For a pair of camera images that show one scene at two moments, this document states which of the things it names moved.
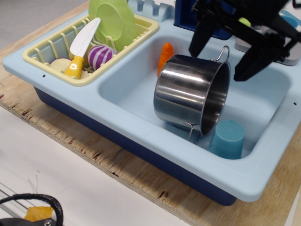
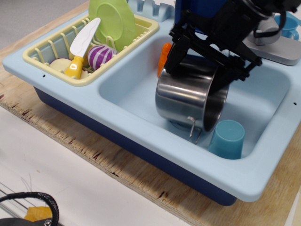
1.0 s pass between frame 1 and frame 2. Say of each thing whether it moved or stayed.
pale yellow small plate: stayed
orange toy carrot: stayed
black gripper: moved
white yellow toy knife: stayed
